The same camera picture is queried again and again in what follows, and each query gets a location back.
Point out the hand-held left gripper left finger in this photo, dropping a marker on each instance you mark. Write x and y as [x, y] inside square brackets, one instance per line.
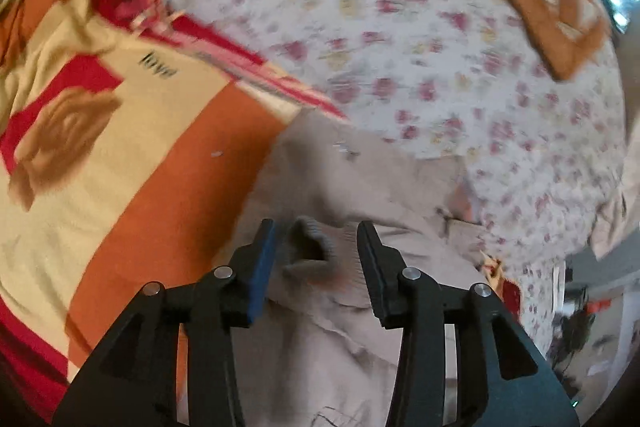
[261, 267]

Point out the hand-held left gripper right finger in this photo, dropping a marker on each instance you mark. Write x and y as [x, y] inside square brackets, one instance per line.
[369, 267]

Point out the orange red patterned blanket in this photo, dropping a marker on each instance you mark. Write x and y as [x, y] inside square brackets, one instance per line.
[125, 187]

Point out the beige large garment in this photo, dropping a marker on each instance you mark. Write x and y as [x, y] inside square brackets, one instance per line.
[350, 187]

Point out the white floral bedsheet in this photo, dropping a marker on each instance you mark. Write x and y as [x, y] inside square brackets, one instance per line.
[400, 32]

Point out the cream cloth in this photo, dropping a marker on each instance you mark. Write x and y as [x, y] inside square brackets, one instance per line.
[617, 212]

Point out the small orange red object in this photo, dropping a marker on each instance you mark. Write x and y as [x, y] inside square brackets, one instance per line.
[597, 307]

